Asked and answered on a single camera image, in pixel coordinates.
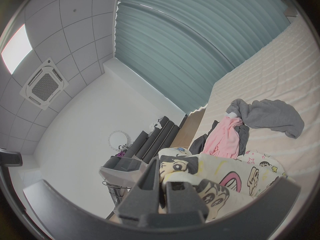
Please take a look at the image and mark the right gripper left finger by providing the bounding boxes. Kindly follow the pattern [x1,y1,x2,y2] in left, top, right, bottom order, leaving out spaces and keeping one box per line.
[116,156,161,221]

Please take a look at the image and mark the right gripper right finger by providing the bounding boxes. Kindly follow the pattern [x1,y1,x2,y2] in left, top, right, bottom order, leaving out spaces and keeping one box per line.
[165,181,209,223]

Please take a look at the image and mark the white printed pyjama top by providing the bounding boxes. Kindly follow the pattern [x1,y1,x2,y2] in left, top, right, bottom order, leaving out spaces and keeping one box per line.
[157,146,288,221]

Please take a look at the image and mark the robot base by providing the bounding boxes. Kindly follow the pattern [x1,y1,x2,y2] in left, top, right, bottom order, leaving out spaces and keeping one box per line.
[99,156,144,209]

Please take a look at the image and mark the bed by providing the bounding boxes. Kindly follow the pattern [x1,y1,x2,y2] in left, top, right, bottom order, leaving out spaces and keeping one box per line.
[172,9,320,184]

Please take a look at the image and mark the black chest of drawers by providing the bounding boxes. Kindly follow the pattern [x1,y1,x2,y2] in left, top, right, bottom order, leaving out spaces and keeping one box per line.
[124,116,181,161]

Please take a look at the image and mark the round white mirror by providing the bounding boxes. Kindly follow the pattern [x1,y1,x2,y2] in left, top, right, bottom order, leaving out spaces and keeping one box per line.
[108,131,131,151]

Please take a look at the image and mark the pink garment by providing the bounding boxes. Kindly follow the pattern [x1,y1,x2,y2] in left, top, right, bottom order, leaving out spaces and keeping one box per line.
[203,116,243,159]

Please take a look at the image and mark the black garment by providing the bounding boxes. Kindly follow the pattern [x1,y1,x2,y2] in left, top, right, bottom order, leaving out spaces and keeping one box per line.
[189,120,250,159]

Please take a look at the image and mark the grey garment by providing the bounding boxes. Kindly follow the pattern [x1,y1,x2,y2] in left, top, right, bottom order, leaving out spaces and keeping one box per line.
[226,98,305,139]

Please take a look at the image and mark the ceiling air conditioner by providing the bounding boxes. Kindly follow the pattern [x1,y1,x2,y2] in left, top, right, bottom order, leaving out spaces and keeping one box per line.
[20,57,70,110]

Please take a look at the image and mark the blue-green curtain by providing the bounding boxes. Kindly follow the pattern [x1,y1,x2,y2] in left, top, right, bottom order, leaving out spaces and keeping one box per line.
[114,0,298,115]

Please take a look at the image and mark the square ceiling light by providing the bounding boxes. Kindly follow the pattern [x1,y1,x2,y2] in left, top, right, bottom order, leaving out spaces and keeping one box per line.
[1,24,33,74]

